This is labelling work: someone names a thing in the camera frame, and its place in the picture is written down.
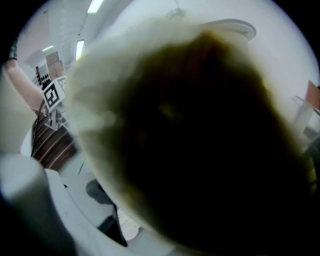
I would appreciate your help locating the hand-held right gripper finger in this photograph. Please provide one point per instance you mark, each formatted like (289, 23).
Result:
(77, 200)

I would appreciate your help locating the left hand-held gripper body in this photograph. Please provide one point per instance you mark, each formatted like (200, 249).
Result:
(53, 94)

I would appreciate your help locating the cream upholstered stool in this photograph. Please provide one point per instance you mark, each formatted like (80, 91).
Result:
(175, 137)

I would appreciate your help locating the white kidney-shaped desk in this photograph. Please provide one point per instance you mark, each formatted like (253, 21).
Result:
(235, 26)

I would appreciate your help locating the person's left forearm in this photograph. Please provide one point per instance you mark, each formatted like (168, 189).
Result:
(23, 85)

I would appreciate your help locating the ceiling light panel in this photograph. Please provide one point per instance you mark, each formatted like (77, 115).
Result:
(95, 6)
(79, 50)
(47, 48)

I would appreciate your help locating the dark wooden furniture piece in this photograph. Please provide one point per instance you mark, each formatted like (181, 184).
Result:
(52, 147)

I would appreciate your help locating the white vase with flowers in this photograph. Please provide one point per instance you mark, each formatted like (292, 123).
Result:
(176, 13)

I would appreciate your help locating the small desk with brown panel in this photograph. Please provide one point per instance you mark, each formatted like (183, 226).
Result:
(311, 100)

